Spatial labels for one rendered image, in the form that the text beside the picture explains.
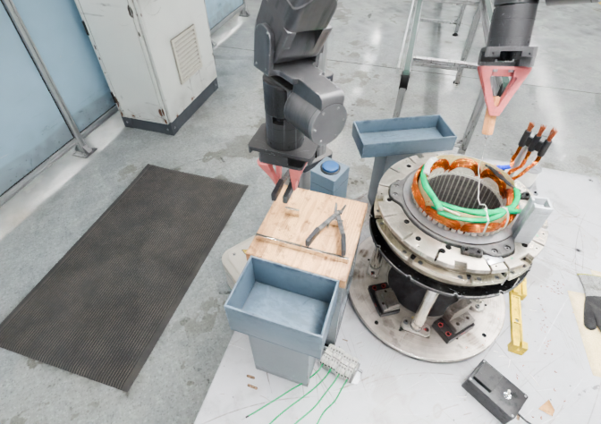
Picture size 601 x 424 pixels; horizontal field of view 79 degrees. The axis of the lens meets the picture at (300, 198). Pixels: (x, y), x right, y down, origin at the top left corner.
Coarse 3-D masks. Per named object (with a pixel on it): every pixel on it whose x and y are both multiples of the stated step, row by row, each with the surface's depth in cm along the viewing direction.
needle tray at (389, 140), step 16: (352, 128) 99; (368, 128) 100; (384, 128) 101; (400, 128) 101; (416, 128) 102; (432, 128) 103; (448, 128) 96; (368, 144) 91; (384, 144) 91; (400, 144) 92; (416, 144) 93; (432, 144) 94; (448, 144) 94; (384, 160) 98; (400, 160) 98; (368, 192) 116
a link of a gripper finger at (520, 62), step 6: (516, 54) 51; (516, 60) 53; (522, 60) 51; (528, 60) 51; (534, 60) 51; (516, 66) 56; (522, 66) 55; (480, 78) 58; (510, 84) 57; (504, 90) 57; (486, 102) 58
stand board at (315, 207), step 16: (304, 192) 78; (272, 208) 75; (304, 208) 75; (320, 208) 75; (352, 208) 75; (272, 224) 72; (288, 224) 72; (304, 224) 72; (320, 224) 72; (352, 224) 72; (256, 240) 69; (288, 240) 69; (304, 240) 69; (320, 240) 69; (336, 240) 69; (352, 240) 69; (256, 256) 66; (272, 256) 66; (288, 256) 66; (304, 256) 66; (352, 256) 66; (320, 272) 64; (336, 272) 64
